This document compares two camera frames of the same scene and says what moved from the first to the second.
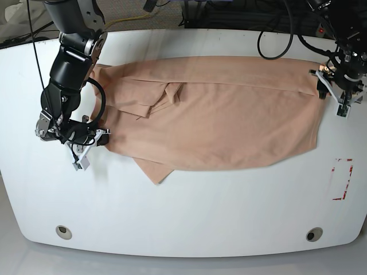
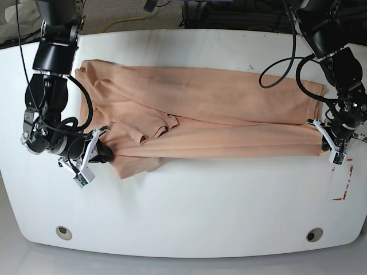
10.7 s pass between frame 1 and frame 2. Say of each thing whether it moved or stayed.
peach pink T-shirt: moved
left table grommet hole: stayed
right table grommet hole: stayed
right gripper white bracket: moved
